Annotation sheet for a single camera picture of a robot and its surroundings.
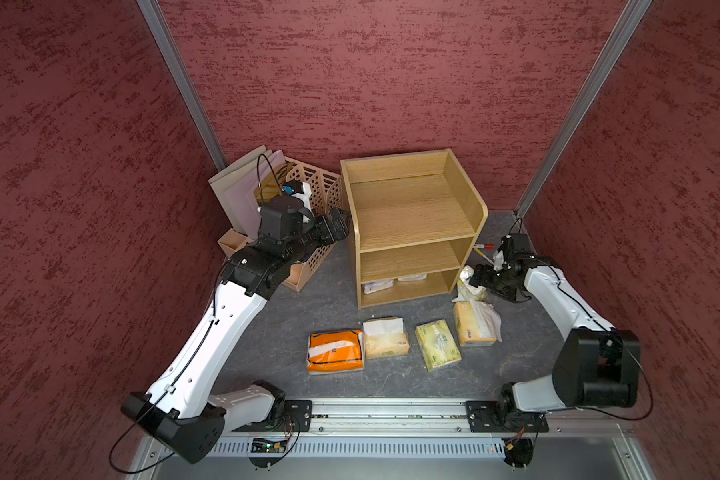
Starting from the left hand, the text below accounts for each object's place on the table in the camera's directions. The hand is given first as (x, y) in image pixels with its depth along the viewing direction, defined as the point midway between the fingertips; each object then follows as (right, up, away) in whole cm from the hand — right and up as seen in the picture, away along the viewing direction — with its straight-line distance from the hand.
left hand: (335, 226), depth 68 cm
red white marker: (+51, -6, +38) cm, 64 cm away
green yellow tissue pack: (+27, -32, +12) cm, 44 cm away
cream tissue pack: (+13, -31, +16) cm, 37 cm away
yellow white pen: (+50, -9, +39) cm, 64 cm away
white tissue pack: (+10, -18, +25) cm, 33 cm away
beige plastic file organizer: (-7, +13, +35) cm, 37 cm away
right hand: (+41, -18, +20) cm, 49 cm away
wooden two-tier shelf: (+20, +3, +8) cm, 21 cm away
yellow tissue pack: (+37, -19, +20) cm, 46 cm away
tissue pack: (+40, -28, +17) cm, 51 cm away
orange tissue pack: (-1, -33, +10) cm, 35 cm away
